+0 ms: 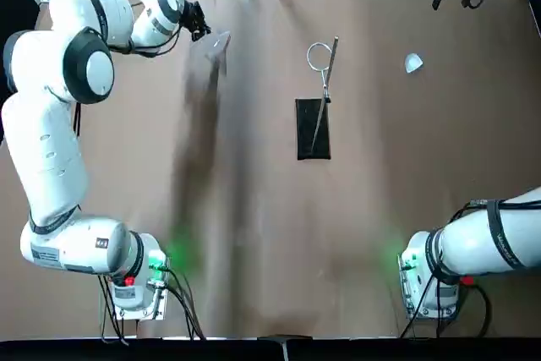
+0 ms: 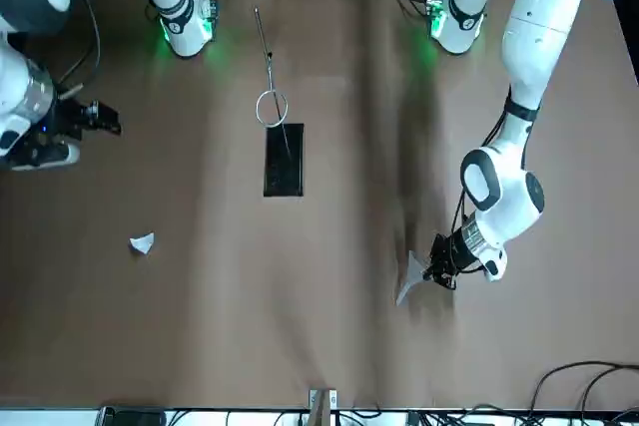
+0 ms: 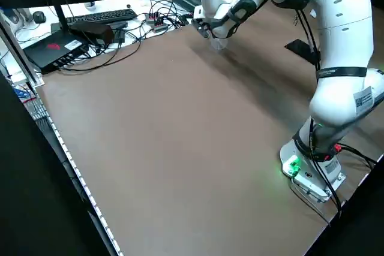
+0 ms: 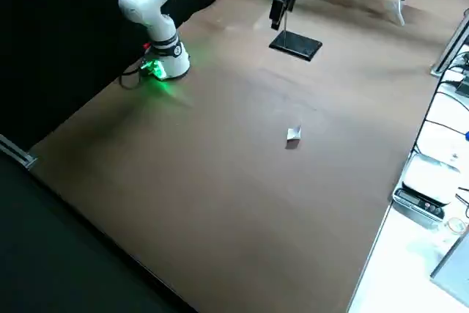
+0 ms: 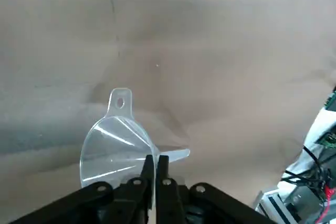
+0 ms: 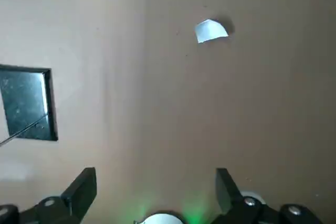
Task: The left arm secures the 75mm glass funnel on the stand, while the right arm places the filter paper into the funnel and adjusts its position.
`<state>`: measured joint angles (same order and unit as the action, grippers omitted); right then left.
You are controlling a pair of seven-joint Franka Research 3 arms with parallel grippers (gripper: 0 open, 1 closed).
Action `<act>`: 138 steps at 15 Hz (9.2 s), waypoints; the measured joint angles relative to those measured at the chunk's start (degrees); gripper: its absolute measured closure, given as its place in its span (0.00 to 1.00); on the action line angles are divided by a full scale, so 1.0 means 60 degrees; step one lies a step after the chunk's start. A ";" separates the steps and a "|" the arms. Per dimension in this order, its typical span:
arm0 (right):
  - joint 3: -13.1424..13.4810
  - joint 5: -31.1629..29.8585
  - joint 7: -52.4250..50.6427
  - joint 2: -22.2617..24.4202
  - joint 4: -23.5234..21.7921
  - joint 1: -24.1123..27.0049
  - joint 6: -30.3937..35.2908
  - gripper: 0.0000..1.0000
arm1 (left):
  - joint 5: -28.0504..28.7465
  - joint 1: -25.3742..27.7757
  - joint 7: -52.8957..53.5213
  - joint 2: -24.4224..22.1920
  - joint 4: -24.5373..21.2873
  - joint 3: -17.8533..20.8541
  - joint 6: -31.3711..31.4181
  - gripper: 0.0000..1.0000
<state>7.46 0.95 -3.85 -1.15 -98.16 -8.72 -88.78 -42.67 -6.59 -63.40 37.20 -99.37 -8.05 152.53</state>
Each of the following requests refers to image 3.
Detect hub with red plugs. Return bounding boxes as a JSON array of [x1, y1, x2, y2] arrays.
[[145, 12, 169, 32]]

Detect black keyboard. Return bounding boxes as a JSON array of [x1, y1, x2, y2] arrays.
[[64, 8, 139, 26]]

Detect black computer box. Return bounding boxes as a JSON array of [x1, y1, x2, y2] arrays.
[[23, 32, 91, 74]]

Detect looped black cable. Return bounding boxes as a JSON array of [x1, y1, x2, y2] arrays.
[[56, 38, 142, 73]]

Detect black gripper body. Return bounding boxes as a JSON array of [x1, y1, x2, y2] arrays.
[[191, 18, 213, 40]]

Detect black power brick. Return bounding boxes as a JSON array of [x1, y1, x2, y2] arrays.
[[70, 23, 115, 44]]

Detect clear glass funnel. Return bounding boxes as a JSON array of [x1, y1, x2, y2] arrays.
[[209, 37, 228, 51]]

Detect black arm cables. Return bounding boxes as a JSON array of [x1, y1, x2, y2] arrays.
[[293, 8, 377, 219]]

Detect aluminium frame post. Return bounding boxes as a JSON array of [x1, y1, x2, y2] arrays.
[[0, 13, 45, 86]]

